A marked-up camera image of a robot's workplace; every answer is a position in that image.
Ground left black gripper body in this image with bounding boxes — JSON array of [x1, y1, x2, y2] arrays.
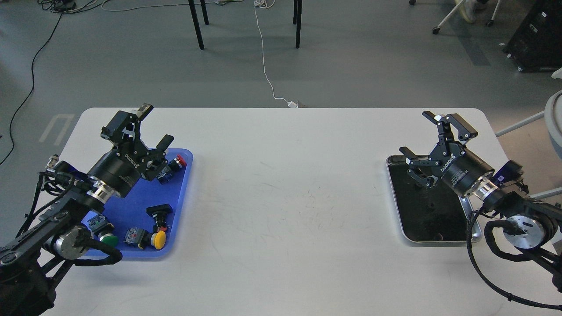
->
[[87, 148, 167, 198]]

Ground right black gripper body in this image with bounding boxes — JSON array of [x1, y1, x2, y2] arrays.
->
[[429, 143, 494, 198]]

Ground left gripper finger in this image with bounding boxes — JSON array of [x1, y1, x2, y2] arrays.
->
[[101, 104, 153, 152], [147, 134, 174, 169]]

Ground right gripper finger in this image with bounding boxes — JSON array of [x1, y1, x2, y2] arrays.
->
[[399, 147, 442, 188], [422, 111, 478, 154]]

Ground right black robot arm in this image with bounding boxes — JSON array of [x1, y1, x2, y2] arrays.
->
[[400, 111, 562, 310]]

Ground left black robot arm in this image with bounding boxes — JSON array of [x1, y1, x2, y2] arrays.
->
[[1, 104, 174, 316]]

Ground metal tray black mat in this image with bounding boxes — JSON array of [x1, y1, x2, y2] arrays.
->
[[386, 155, 474, 247]]

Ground blue plastic tray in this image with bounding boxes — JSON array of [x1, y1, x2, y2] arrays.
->
[[103, 148, 193, 261]]

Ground black square push button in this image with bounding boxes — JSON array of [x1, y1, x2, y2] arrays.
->
[[146, 204, 173, 233]]

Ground grey round chair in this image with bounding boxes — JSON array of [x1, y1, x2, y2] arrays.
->
[[496, 91, 562, 202]]

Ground white chair base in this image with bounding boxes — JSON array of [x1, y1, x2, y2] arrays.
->
[[409, 0, 503, 35]]

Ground black equipment case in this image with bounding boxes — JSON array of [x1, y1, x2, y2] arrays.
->
[[503, 0, 562, 72]]

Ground black table legs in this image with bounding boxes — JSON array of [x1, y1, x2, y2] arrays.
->
[[188, 0, 303, 50]]

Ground red push button switch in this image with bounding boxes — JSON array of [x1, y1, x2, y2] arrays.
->
[[157, 154, 187, 184]]

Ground green push button switch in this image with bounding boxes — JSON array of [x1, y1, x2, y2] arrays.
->
[[87, 214, 119, 248]]

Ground yellow push button switch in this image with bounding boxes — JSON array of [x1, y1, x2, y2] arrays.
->
[[123, 227, 167, 250]]

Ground black cable on floor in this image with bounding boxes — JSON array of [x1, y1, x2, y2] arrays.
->
[[0, 0, 101, 166]]

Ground white cable on floor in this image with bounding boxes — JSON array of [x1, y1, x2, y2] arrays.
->
[[253, 0, 299, 108]]

